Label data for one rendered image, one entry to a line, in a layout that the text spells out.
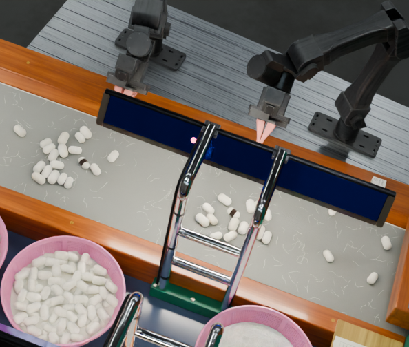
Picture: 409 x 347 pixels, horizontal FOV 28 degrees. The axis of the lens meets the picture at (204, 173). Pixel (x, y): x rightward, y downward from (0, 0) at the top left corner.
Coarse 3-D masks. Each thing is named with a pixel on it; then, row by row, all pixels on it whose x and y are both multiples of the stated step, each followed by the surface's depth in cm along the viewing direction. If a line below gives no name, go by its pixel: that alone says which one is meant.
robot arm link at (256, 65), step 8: (256, 56) 191; (264, 56) 189; (272, 56) 189; (280, 56) 193; (288, 56) 196; (248, 64) 192; (256, 64) 190; (264, 64) 189; (272, 64) 189; (280, 64) 190; (288, 64) 193; (312, 64) 191; (248, 72) 192; (256, 72) 190; (264, 72) 189; (272, 72) 190; (280, 72) 192; (296, 72) 194; (304, 72) 191; (312, 72) 191; (256, 80) 192; (264, 80) 191; (272, 80) 192; (304, 80) 194
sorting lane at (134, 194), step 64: (0, 128) 205; (64, 128) 208; (64, 192) 197; (128, 192) 200; (192, 192) 202; (256, 192) 205; (192, 256) 192; (256, 256) 194; (320, 256) 197; (384, 256) 200; (384, 320) 189
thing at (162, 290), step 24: (192, 168) 159; (264, 192) 158; (264, 216) 157; (168, 240) 172; (192, 240) 169; (216, 240) 168; (168, 264) 179; (192, 264) 178; (240, 264) 169; (168, 288) 189; (216, 312) 187
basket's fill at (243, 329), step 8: (224, 328) 183; (232, 328) 184; (240, 328) 184; (248, 328) 184; (256, 328) 185; (264, 328) 184; (272, 328) 185; (224, 336) 182; (232, 336) 182; (240, 336) 183; (248, 336) 183; (256, 336) 183; (264, 336) 184; (272, 336) 184; (280, 336) 184; (224, 344) 181; (232, 344) 181; (240, 344) 182; (248, 344) 181; (256, 344) 182; (264, 344) 183; (272, 344) 182; (280, 344) 183; (288, 344) 184
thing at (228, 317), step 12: (228, 312) 182; (240, 312) 184; (252, 312) 184; (276, 312) 183; (228, 324) 185; (264, 324) 186; (276, 324) 185; (288, 324) 183; (204, 336) 180; (288, 336) 185; (300, 336) 182
